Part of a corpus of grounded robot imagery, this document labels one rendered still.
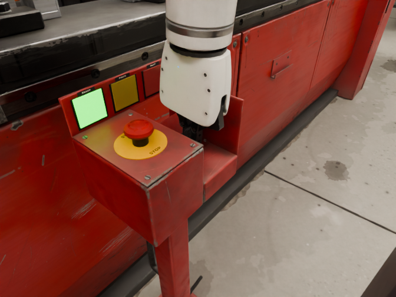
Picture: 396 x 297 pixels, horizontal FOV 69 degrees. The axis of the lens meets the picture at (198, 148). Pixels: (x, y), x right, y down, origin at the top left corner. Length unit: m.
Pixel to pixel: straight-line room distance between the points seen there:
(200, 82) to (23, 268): 0.53
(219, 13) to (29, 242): 0.55
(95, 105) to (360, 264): 1.14
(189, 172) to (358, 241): 1.08
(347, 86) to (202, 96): 2.07
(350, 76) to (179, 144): 2.07
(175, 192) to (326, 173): 1.32
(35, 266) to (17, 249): 0.07
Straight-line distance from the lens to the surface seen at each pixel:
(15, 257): 0.70
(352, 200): 1.55
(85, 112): 0.44
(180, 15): 0.35
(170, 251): 0.60
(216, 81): 0.37
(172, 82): 0.41
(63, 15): 0.69
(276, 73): 1.22
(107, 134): 0.43
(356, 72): 2.37
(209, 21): 0.35
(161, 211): 0.38
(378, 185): 1.69
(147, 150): 0.39
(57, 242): 0.73
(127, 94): 0.47
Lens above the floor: 1.01
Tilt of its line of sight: 37 degrees down
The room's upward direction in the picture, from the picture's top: straight up
